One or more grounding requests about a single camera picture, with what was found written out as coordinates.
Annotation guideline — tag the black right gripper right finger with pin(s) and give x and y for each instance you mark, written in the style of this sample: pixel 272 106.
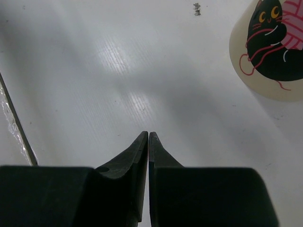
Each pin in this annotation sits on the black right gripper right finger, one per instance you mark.
pixel 205 196

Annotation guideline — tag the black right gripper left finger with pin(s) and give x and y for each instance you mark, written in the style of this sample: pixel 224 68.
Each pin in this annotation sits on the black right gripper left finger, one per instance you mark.
pixel 111 195

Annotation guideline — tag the cream cat-print bin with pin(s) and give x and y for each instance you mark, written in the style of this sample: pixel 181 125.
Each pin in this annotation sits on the cream cat-print bin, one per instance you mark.
pixel 266 48

